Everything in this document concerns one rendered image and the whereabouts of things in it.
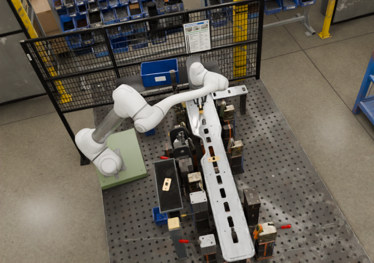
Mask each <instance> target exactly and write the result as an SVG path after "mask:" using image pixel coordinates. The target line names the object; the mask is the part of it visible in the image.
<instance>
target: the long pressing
mask: <svg viewBox="0 0 374 263"><path fill-rule="evenodd" d="M185 105H186V110H187V113H188V118H189V122H190V127H191V131H192V134H193V135H194V136H196V137H198V138H200V139H201V140H202V141H203V145H204V149H205V154H204V156H203V157H202V159H201V161H200V162H201V167H202V170H203V175H204V179H205V184H206V188H207V191H208V196H209V200H210V205H211V209H212V212H213V217H214V221H215V226H216V230H217V233H218V238H219V242H220V247H221V250H222V254H223V258H224V260H225V261H227V262H233V261H238V260H243V259H248V258H251V257H253V256H254V254H255V249H254V245H253V241H252V238H251V235H250V232H249V228H248V225H247V222H246V219H245V215H244V212H243V209H242V205H241V202H240V199H239V196H238V192H237V188H236V186H235V182H234V179H233V175H232V172H231V169H230V166H229V162H228V159H227V155H226V152H225V149H224V146H223V142H222V139H221V132H222V126H221V124H220V121H219V117H218V114H217V112H216V108H215V105H214V101H213V98H212V95H211V93H209V94H208V95H207V99H206V103H204V106H203V109H204V113H202V114H199V110H198V107H197V104H196V105H195V104H194V101H193V100H189V101H185ZM202 119H205V120H206V124H205V125H203V124H202ZM204 129H208V132H209V133H208V134H205V133H204ZM213 134H214V135H213ZM208 137H210V140H211V143H207V141H206V138H208ZM210 146H212V147H213V150H214V154H215V156H219V157H220V160H218V161H216V162H217V165H218V168H219V173H218V174H215V170H214V167H213V162H208V158H210V157H211V156H210V151H209V148H208V147H210ZM224 172H225V173H224ZM216 176H221V179H222V183H223V184H218V181H217V178H216ZM221 188H224V190H225V194H226V197H225V198H222V197H221V194H220V189H221ZM217 201H218V202H217ZM224 202H228V205H229V209H230V212H226V211H225V208H224V205H223V203H224ZM230 216H231V217H232V219H233V223H234V229H235V231H231V227H229V224H228V219H227V217H230ZM240 227H241V228H240ZM232 232H236V233H237V238H238V241H239V242H238V243H234V242H233V238H232V234H231V233H232Z"/></svg>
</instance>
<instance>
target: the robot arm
mask: <svg viewBox="0 0 374 263"><path fill-rule="evenodd" d="M190 79H191V83H192V87H193V89H194V90H193V91H188V92H184V93H180V94H176V95H172V96H170V97H168V98H166V99H164V100H162V101H161V102H159V103H157V104H155V105H154V106H150V105H149V104H148V103H147V102H146V101H145V99H144V98H143V97H142V96H141V95H140V94H139V93H138V92H137V91H136V90H135V89H133V88H132V87H130V86H128V85H124V84H122V85H121V86H119V87H118V88H117V89H116V90H115V91H114V92H113V95H112V97H113V99H114V101H115V102H114V108H113V109H112V110H111V111H110V112H109V113H108V115H107V116H106V117H105V119H104V120H103V121H102V122H101V123H100V125H99V126H98V127H97V128H96V129H88V128H85V129H82V130H80V131H79V132H78V133H77V135H76V136H75V142H76V145H77V147H78V148H79V150H80V151H82V152H83V154H84V155H85V156H86V157H88V159H89V160H91V161H92V162H93V164H94V165H95V166H96V167H97V168H98V170H99V171H100V172H101V173H102V174H103V175H104V177H105V178H107V177H109V176H113V175H114V176H115V178H116V179H119V172H120V171H125V170H127V166H126V165H125V163H124V161H123V158H122V156H121V153H120V149H119V148H116V149H115V150H113V151H112V150H111V149H110V148H109V147H108V146H107V145H106V143H107V138H108V137H109V136H110V135H111V134H112V132H113V131H114V130H115V129H116V128H117V127H118V126H119V125H120V124H121V123H122V122H123V121H124V120H125V119H126V118H128V117H131V118H132V119H133V120H134V125H135V128H136V130H137V131H139V132H141V133H144V132H147V131H149V130H151V129H153V128H154V127H156V126H157V125H158V124H159V123H160V122H161V120H162V119H163V118H164V116H165V115H166V113H167V112H168V110H169V109H170V108H171V107H172V106H173V105H175V104H178V103H182V102H185V101H189V100H193V101H194V104H195V105H196V104H197V107H198V108H199V111H200V104H199V98H201V100H202V101H201V108H202V110H203V106H204V103H206V99H207V95H208V94H209V93H214V92H217V91H225V90H226V89H227V88H228V85H229V81H228V79H227V78H226V77H224V76H222V75H220V74H217V73H214V72H210V71H208V70H206V69H205V68H204V67H203V65H202V64H201V63H199V62H195V63H193V64H192V65H191V67H190ZM203 96H204V101H203ZM195 99H196V102H195Z"/></svg>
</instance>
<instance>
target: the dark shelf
mask: <svg viewBox="0 0 374 263"><path fill-rule="evenodd" d="M201 64H202V65H203V67H204V68H205V69H206V70H208V71H210V72H214V73H217V74H220V75H222V73H221V71H220V68H219V65H218V62H217V60H214V61H209V62H203V63H201ZM178 69H179V83H177V87H179V86H185V85H188V84H189V83H188V75H187V69H186V66H182V67H178ZM115 82H116V89H117V88H118V87H119V86H121V85H122V84H124V85H128V86H130V87H132V88H133V89H135V90H136V91H137V92H138V93H139V94H144V93H147V92H153V91H159V90H165V89H170V88H173V87H172V85H171V84H167V85H158V86H148V87H144V84H143V81H142V77H141V75H135V76H129V77H123V78H120V79H116V80H115Z"/></svg>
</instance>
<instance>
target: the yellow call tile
mask: <svg viewBox="0 0 374 263"><path fill-rule="evenodd" d="M168 224H169V229H173V228H178V227H179V220H178V217H175V218H170V219H168Z"/></svg>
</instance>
